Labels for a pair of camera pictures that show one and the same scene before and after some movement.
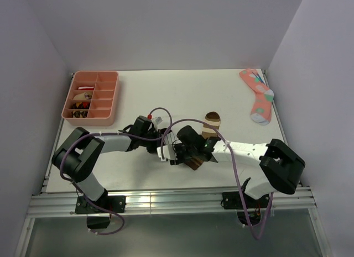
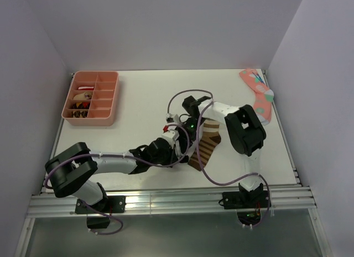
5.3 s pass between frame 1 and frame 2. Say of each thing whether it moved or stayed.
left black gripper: moved
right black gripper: moved
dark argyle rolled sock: stayed
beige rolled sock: stayed
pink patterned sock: stayed
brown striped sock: stayed
